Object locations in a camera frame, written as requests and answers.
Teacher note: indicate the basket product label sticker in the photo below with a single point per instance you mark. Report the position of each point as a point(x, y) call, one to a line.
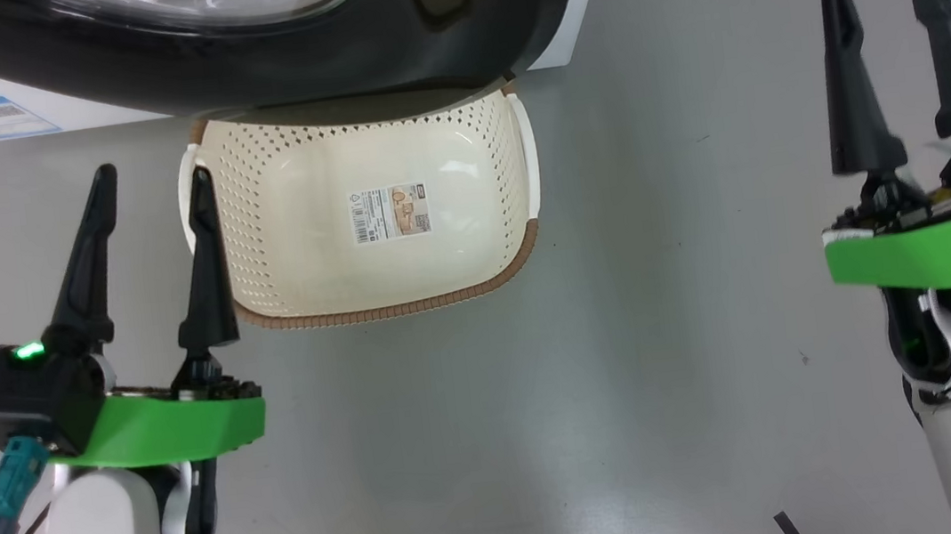
point(390, 212)

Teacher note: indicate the white front-load washing machine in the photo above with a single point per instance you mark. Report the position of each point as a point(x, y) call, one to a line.
point(572, 14)

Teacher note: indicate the cream perforated laundry basket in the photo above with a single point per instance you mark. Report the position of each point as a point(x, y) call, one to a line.
point(305, 260)

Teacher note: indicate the teal left camera connector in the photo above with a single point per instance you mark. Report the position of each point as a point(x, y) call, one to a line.
point(12, 485)

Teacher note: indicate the small black floor scrap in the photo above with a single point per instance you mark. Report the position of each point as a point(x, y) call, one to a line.
point(786, 525)

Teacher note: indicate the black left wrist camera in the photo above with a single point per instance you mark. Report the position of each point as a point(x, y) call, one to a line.
point(6, 392)

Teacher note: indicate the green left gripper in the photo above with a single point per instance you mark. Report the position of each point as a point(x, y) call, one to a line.
point(171, 427)

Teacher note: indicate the black round glass washer door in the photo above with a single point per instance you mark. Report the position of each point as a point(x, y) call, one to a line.
point(379, 45)

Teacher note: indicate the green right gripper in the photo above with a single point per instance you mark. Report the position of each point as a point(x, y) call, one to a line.
point(939, 250)

